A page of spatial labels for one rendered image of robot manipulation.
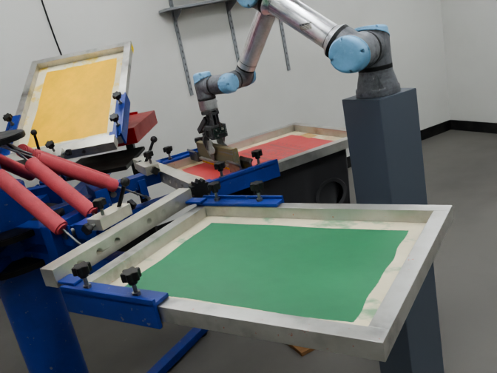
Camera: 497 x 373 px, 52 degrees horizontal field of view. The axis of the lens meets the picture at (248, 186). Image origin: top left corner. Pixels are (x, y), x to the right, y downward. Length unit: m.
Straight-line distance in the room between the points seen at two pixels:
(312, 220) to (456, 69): 4.63
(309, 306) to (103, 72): 2.16
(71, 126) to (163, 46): 1.70
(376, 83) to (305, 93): 3.05
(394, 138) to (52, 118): 1.74
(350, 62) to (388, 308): 0.91
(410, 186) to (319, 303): 0.92
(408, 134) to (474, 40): 3.97
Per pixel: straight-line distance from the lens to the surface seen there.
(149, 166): 2.02
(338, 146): 2.15
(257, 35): 2.03
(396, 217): 1.39
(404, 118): 1.84
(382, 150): 1.79
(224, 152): 2.07
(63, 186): 1.77
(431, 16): 5.89
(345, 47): 1.66
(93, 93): 2.84
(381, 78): 1.80
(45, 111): 2.88
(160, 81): 4.19
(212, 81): 2.04
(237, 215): 1.60
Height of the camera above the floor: 1.51
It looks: 17 degrees down
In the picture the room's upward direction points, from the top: 12 degrees counter-clockwise
